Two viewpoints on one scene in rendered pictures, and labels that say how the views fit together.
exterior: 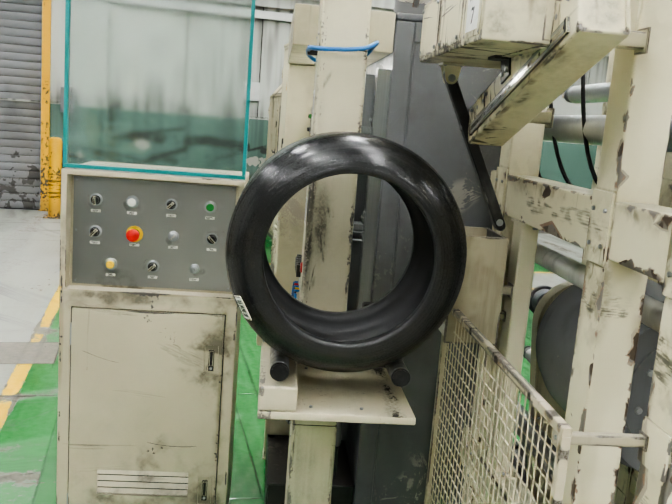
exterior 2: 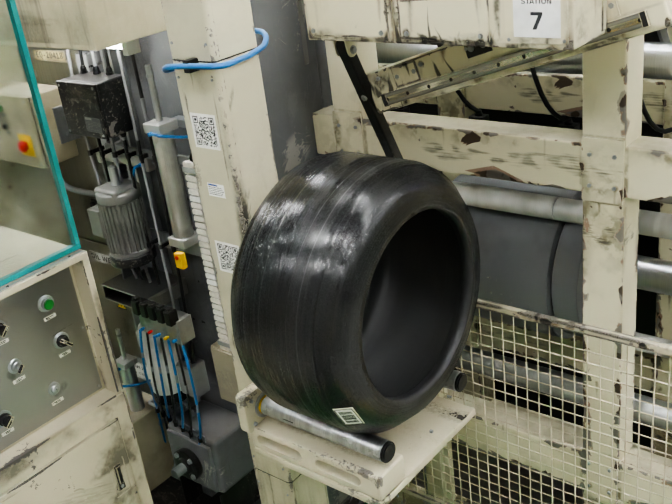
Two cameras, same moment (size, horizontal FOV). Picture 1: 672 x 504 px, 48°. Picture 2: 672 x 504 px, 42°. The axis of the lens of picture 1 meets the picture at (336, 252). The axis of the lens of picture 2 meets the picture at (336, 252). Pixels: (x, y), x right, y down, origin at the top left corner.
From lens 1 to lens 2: 1.39 m
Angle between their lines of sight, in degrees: 43
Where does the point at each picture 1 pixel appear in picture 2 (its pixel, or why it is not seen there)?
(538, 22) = (599, 15)
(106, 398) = not seen: outside the picture
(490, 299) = not seen: hidden behind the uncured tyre
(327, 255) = not seen: hidden behind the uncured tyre
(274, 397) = (390, 478)
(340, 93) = (246, 109)
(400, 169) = (437, 189)
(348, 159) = (403, 205)
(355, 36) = (244, 33)
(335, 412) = (425, 451)
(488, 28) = (576, 37)
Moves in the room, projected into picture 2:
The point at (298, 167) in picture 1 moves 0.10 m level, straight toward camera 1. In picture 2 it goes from (369, 239) to (414, 250)
